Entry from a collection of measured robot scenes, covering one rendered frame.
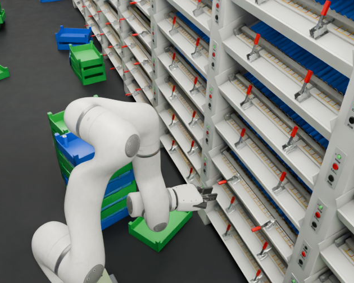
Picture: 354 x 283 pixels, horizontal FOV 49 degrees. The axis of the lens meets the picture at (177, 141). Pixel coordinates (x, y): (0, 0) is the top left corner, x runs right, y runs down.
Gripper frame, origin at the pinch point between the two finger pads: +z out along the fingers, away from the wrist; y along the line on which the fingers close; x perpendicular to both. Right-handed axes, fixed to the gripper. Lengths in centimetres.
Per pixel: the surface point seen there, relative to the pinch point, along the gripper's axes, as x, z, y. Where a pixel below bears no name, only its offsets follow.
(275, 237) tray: -7.7, 20.7, 19.4
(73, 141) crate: -20, -36, -66
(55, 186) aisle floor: -70, -39, -90
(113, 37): -24, 26, -214
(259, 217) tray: -7.9, 20.3, 8.9
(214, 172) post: -17.9, 23.6, -30.3
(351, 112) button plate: 57, 5, 34
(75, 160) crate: -16, -40, -46
